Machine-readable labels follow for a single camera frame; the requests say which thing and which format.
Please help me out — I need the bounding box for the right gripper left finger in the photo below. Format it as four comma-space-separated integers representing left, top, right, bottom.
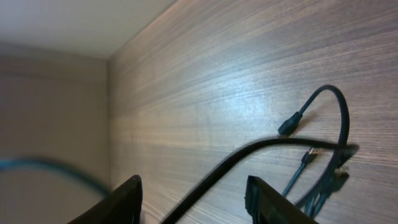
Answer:
68, 175, 143, 224

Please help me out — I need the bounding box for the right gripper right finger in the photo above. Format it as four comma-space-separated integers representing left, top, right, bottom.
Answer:
245, 175, 317, 224

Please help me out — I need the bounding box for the thick black HDMI cable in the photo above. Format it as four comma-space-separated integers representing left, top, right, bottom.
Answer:
160, 136, 360, 224

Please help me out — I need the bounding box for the right black camera cable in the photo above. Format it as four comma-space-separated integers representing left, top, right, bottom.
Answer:
0, 157, 111, 198

